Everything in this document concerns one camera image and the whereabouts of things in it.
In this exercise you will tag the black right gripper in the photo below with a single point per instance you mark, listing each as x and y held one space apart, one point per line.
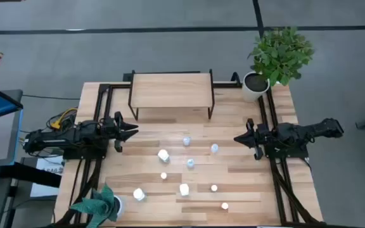
263 136

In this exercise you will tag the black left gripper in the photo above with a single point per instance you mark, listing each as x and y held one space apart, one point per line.
111 130

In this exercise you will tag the translucent white plastic bottle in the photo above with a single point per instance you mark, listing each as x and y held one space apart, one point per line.
186 141
214 148
190 163

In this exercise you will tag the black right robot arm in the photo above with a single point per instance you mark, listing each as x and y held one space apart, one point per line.
312 130

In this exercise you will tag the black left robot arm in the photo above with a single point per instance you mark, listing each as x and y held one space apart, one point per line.
59 137

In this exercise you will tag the wooden shelf black metal legs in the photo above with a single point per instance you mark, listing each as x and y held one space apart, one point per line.
170 92

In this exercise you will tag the large white plant pot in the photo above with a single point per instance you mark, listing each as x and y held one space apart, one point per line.
249 95

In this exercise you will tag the small white plant pot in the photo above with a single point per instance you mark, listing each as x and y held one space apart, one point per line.
121 206

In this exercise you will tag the teal-leaved small plant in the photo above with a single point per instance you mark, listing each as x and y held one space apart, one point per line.
97 206

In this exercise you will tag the leafy green plant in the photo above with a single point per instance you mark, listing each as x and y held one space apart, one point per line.
280 54

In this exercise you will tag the white paper sheet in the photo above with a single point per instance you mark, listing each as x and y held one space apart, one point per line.
43 190

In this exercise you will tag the black monitor stand bar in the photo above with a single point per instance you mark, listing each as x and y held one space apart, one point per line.
27 174

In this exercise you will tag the black aluminium table frame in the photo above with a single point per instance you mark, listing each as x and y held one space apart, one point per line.
103 86
227 85

